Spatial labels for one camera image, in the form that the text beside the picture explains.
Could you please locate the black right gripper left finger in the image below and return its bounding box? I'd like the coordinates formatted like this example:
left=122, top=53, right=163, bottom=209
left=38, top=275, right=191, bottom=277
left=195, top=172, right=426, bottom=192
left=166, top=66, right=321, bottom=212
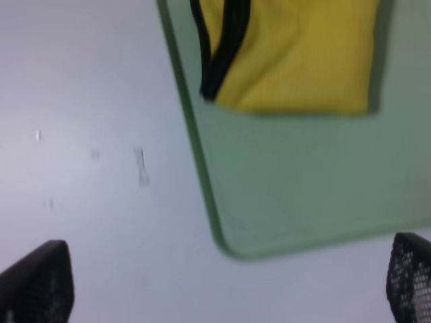
left=1, top=240, right=75, bottom=323

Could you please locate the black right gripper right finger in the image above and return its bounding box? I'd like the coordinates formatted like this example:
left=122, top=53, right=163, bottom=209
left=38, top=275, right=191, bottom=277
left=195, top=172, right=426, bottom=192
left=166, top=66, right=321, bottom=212
left=386, top=232, right=430, bottom=323

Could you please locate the yellow microfiber towel black trim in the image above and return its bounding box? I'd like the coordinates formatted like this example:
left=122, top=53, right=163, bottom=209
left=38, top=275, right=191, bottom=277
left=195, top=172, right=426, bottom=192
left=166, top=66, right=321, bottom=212
left=190, top=1, right=379, bottom=114

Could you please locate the light green plastic tray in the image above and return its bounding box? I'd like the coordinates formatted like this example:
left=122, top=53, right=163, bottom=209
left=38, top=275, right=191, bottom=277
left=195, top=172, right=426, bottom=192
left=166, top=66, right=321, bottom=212
left=158, top=1, right=430, bottom=259

